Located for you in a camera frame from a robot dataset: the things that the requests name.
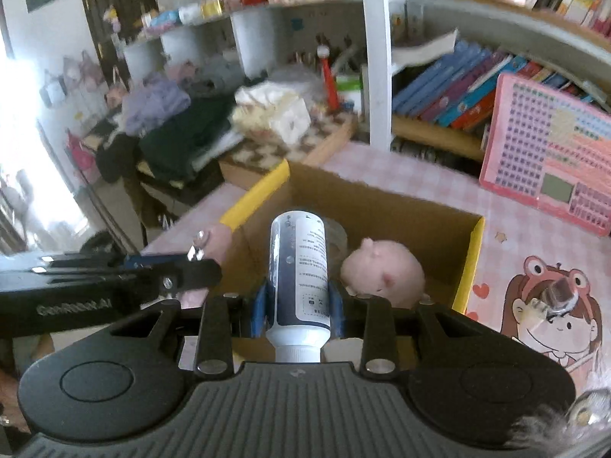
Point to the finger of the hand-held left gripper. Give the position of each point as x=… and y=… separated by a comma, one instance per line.
x=191, y=276
x=157, y=261

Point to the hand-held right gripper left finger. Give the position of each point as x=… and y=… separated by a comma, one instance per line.
x=258, y=312

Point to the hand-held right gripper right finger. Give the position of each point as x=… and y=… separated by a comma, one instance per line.
x=335, y=315

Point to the white and blue bottle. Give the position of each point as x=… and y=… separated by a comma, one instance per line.
x=305, y=272

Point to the pink plush pig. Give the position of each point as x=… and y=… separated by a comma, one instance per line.
x=382, y=267

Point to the cardboard box with yellow flaps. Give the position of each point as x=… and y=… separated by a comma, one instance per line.
x=382, y=210

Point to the black cloth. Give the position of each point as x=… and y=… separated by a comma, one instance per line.
x=117, y=157

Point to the dark green cloth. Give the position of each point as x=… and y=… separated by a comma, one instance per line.
x=186, y=138

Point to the purple cloth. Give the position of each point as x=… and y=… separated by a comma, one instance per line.
x=155, y=102

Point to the wooden chessboard box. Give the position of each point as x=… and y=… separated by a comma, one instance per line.
x=329, y=133

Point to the clear plastic bag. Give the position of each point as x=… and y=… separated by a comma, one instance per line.
x=296, y=78

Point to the green and white box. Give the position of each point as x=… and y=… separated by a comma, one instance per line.
x=351, y=90

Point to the red and white toy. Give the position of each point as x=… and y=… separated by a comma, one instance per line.
x=329, y=81

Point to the white shelf unit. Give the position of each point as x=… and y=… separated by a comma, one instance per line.
x=377, y=81

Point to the grey furry toy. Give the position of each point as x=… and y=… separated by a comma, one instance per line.
x=549, y=422

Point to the pink toy laptop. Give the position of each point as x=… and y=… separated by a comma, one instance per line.
x=525, y=152

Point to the row of colourful books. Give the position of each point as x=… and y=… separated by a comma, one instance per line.
x=453, y=90

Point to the white open book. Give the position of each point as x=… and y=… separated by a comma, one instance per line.
x=420, y=50

